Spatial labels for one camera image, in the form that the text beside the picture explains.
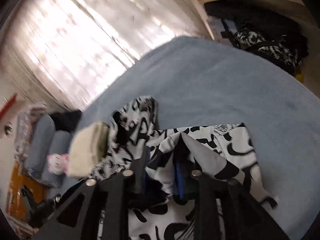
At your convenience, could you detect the pink white plush cat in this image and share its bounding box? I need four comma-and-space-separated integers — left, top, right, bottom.
47, 153, 68, 176

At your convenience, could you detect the floral folded quilt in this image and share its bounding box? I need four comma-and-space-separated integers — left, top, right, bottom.
14, 102, 47, 162

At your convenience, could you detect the wooden bookshelf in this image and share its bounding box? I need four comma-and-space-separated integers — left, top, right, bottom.
197, 0, 319, 40

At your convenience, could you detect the black garment at bedhead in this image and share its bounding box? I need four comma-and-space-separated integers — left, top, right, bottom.
50, 110, 82, 133

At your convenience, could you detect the cream folded garment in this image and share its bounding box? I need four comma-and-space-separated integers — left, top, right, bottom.
66, 121, 109, 179

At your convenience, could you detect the blue fleece bed blanket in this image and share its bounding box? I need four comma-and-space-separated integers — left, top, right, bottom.
77, 36, 319, 239

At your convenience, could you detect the black clothes pile by shelf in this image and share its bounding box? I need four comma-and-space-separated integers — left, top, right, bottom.
204, 4, 311, 75

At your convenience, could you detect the red wall shelf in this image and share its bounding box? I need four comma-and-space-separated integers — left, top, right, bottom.
0, 93, 18, 121

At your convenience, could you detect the white patterned curtain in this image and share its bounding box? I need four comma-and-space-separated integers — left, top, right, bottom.
1, 0, 209, 109

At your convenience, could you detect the black white graffiti hoodie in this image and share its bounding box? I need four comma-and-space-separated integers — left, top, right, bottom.
92, 96, 278, 239

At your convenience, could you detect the blue pillow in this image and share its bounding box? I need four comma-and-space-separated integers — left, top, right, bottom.
41, 131, 72, 188
24, 114, 55, 180

